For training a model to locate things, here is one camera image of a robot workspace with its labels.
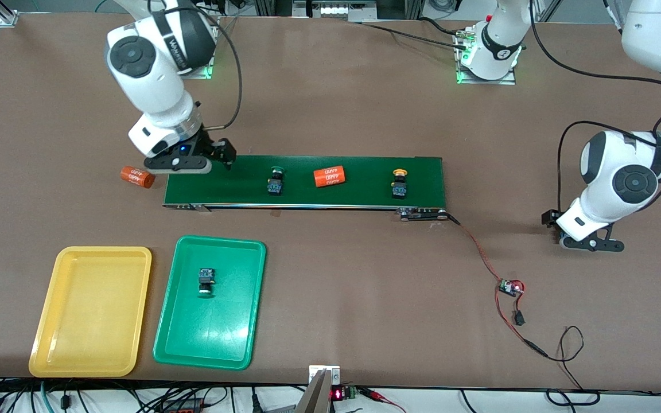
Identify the green push button switch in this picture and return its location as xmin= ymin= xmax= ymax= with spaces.
xmin=266 ymin=166 xmax=285 ymax=197
xmin=197 ymin=267 xmax=216 ymax=299

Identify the orange 4680 cylinder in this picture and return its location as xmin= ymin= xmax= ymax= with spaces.
xmin=120 ymin=166 xmax=155 ymax=189
xmin=313 ymin=166 xmax=347 ymax=188

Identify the yellow push button switch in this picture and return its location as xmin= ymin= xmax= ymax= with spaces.
xmin=391 ymin=168 xmax=410 ymax=200

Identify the small motor controller board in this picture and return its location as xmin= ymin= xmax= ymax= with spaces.
xmin=498 ymin=278 xmax=526 ymax=298

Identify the green conveyor belt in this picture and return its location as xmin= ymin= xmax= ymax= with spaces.
xmin=162 ymin=154 xmax=449 ymax=221

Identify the white power strip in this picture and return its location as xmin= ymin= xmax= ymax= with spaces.
xmin=293 ymin=0 xmax=377 ymax=21

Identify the green plastic tray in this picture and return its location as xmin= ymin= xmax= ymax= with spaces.
xmin=153 ymin=235 xmax=267 ymax=371

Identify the yellow plastic tray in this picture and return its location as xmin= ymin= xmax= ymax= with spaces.
xmin=28 ymin=246 xmax=153 ymax=378

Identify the white mounting plate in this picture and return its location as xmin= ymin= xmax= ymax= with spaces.
xmin=308 ymin=365 xmax=341 ymax=386

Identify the red clip lead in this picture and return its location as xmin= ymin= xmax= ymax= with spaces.
xmin=359 ymin=388 xmax=407 ymax=413

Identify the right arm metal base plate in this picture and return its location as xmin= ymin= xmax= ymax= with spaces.
xmin=181 ymin=16 xmax=220 ymax=80

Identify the red black conveyor power wire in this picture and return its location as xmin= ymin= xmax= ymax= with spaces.
xmin=444 ymin=212 xmax=506 ymax=285

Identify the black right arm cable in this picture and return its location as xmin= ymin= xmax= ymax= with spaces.
xmin=190 ymin=3 xmax=243 ymax=130

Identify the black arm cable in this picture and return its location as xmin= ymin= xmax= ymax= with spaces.
xmin=190 ymin=3 xmax=243 ymax=130
xmin=528 ymin=0 xmax=661 ymax=216

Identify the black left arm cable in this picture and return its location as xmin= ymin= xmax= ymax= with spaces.
xmin=528 ymin=0 xmax=661 ymax=216

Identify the red black wire with plug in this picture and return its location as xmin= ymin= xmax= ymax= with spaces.
xmin=495 ymin=293 xmax=549 ymax=359

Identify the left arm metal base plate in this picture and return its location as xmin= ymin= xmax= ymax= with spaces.
xmin=456 ymin=29 xmax=518 ymax=85

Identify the black looped power cable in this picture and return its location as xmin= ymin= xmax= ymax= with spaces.
xmin=537 ymin=325 xmax=602 ymax=407

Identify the black cable across table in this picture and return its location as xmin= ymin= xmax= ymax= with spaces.
xmin=353 ymin=17 xmax=475 ymax=46

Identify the grey metal camera bracket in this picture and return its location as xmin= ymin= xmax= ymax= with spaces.
xmin=294 ymin=369 xmax=335 ymax=413

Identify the teal cable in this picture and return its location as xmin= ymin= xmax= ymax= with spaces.
xmin=40 ymin=380 xmax=57 ymax=413

